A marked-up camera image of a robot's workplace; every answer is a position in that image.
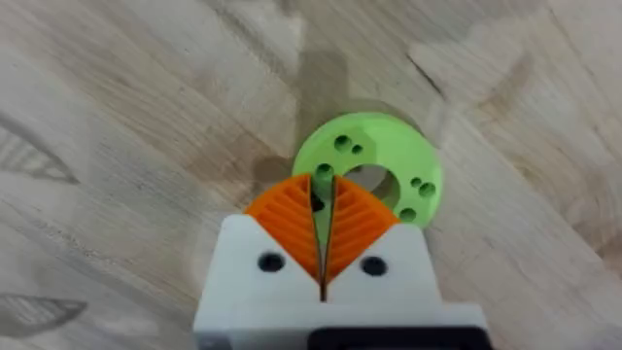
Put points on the green disc with holes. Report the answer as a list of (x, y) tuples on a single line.
[(389, 141)]

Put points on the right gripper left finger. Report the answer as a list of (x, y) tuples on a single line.
[(272, 243)]

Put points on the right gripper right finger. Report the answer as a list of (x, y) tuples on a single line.
[(374, 243)]

